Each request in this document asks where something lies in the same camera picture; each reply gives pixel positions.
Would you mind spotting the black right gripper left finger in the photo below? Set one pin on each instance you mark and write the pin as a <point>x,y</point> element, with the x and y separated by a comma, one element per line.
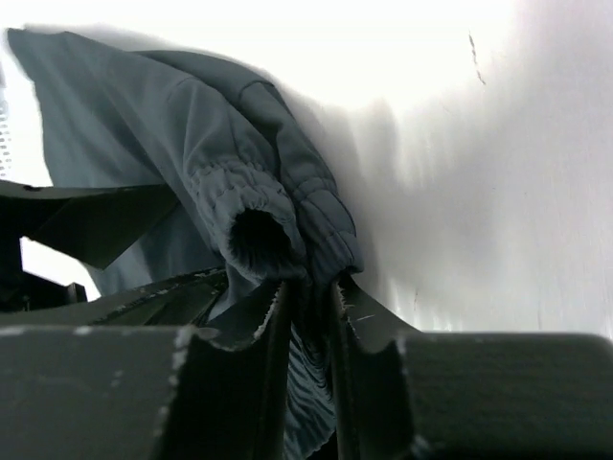
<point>235,380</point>

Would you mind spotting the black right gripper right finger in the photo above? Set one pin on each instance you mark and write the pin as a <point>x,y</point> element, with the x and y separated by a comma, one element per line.
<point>369,390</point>

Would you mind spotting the white plastic basket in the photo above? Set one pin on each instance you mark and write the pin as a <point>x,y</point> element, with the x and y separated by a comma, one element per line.
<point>5,132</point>

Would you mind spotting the dark navy shorts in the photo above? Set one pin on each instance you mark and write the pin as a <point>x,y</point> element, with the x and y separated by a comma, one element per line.
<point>256,197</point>

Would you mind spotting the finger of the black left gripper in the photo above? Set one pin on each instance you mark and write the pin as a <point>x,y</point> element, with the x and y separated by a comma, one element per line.
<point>93,226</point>
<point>178,301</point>

